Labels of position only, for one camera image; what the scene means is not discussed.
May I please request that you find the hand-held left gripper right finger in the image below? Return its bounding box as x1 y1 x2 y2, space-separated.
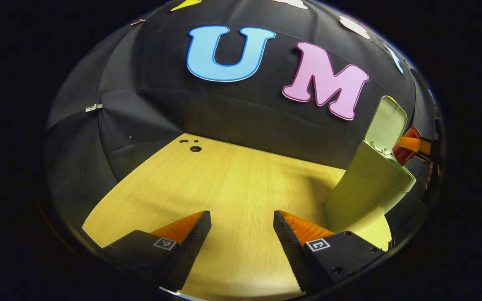
273 210 388 294

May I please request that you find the green desktop garbage bin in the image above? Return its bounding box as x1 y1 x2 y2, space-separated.
323 95 416 235

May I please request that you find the black backdrop cloth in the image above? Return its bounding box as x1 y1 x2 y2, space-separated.
44 0 442 251

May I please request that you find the wooden desktop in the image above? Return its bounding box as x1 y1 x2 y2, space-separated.
82 133 392 301

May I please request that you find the red pop can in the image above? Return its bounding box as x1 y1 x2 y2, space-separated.
393 127 421 164

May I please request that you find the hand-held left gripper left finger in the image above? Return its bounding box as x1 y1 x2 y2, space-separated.
102 210 212 293

